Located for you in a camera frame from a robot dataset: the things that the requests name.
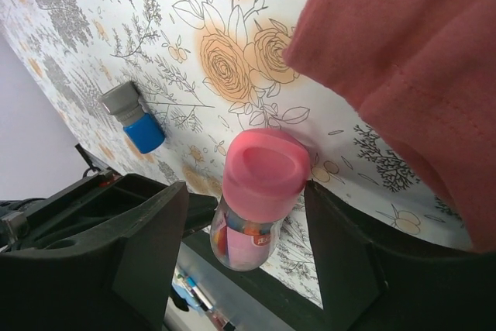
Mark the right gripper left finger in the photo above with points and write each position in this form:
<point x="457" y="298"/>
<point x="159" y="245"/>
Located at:
<point x="114" y="276"/>

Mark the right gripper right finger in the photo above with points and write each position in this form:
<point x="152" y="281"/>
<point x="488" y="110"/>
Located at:
<point x="375" y="277"/>

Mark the blue and grey cap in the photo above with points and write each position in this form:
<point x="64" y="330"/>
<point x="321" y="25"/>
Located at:
<point x="123" y="103"/>

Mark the floral patterned mat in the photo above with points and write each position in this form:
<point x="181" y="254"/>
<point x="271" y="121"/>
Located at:
<point x="207" y="70"/>

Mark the red cloth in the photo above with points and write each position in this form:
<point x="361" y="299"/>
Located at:
<point x="421" y="73"/>

